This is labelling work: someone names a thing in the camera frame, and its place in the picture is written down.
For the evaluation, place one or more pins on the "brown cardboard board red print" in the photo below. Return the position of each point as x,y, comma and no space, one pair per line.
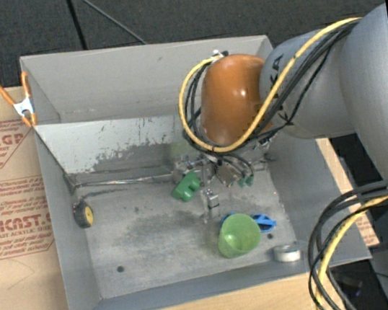
25,287

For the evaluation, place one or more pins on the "green toy block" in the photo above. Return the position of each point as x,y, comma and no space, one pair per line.
186,188

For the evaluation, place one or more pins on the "black and yellow wheel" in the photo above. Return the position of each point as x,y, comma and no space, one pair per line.
83,214

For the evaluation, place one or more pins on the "grey metal bin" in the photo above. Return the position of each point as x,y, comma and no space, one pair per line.
148,238

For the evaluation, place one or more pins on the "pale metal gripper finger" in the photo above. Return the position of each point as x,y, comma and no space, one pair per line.
213,200
185,166

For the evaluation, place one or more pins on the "blue plastic piece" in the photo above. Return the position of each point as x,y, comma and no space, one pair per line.
265,222

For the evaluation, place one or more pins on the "green plastic cup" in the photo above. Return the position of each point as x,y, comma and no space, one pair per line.
238,236

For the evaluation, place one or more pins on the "long thin metal rod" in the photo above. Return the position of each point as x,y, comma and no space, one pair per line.
121,181

